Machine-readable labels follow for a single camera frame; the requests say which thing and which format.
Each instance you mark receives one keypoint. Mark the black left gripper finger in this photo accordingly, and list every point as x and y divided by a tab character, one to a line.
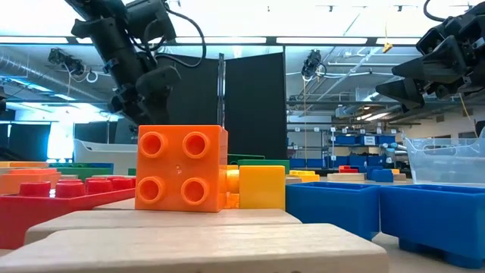
159	81
129	102

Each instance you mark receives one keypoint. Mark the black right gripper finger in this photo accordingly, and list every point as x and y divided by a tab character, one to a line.
435	62
405	93

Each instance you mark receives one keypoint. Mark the small blue toy brick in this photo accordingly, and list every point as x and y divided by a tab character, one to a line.
102	165
432	216
373	167
333	206

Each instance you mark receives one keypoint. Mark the small red toy brick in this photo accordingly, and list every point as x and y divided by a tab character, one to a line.
349	170

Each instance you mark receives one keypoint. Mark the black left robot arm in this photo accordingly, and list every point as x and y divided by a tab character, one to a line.
94	7

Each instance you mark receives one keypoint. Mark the grey background robot arm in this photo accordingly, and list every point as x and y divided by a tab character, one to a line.
394	149

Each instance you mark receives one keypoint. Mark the black ceiling-hung device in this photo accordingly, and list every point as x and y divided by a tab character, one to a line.
312	62
66	60

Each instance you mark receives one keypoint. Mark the yellow hanging hook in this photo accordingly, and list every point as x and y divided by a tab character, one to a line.
387	47

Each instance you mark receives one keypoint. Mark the shelf with blue bins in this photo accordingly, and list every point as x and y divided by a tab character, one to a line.
360	151

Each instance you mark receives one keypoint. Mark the clear plastic bin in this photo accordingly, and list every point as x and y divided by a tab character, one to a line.
447	163

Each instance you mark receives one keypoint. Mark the black folding partition screen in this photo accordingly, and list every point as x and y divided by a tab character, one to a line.
254	113

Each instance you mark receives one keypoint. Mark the amber yellow toy brick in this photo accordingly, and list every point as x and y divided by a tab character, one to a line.
22	164

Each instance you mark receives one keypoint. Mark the long orange toy brick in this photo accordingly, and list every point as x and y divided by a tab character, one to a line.
26	182

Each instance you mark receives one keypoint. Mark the long red toy brick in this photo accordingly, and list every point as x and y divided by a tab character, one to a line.
30	212

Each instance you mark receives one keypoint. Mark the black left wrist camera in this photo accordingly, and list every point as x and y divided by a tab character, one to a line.
149	19

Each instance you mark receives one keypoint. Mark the silver ventilation duct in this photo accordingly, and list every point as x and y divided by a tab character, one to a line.
38	76

